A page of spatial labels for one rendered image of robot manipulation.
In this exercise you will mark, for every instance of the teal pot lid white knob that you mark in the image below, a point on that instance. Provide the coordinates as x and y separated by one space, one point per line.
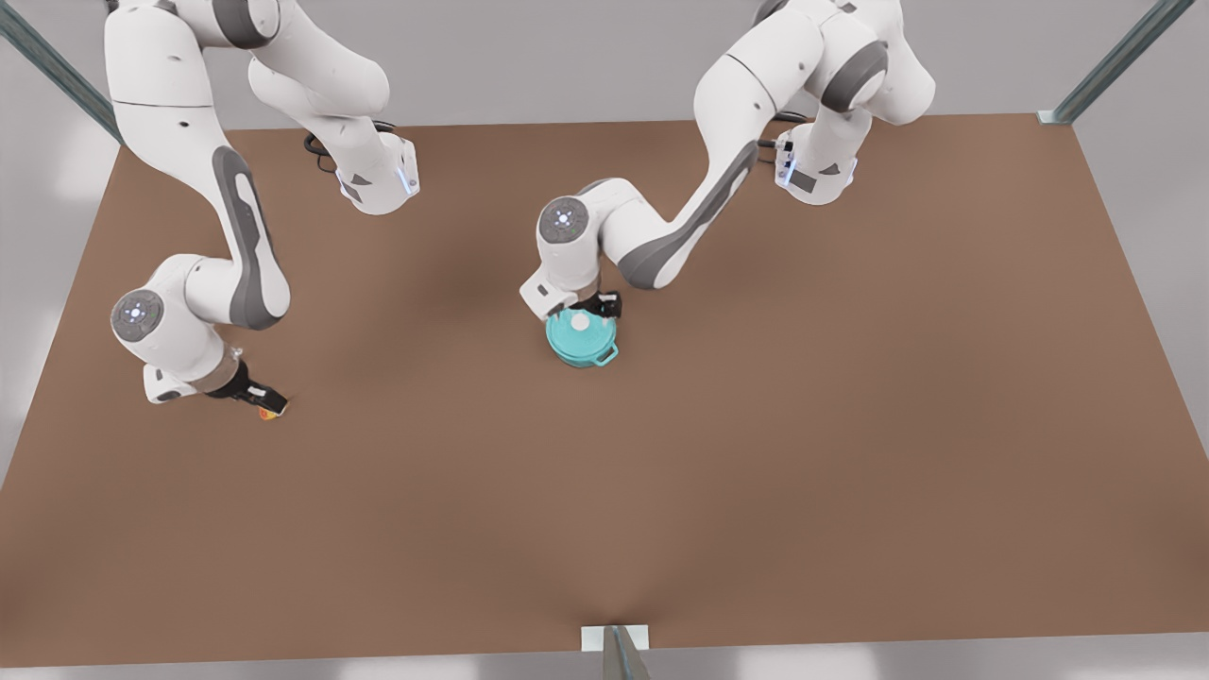
587 332

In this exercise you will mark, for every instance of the orange-brown potato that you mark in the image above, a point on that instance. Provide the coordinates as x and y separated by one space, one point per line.
273 412

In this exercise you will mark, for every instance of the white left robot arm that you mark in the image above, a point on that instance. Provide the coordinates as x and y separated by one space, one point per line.
737 104

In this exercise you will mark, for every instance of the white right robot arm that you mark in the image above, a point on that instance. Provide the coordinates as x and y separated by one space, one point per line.
170 113

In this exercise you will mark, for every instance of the silver frame post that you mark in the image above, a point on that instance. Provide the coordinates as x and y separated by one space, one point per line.
57 66
619 654
1110 61

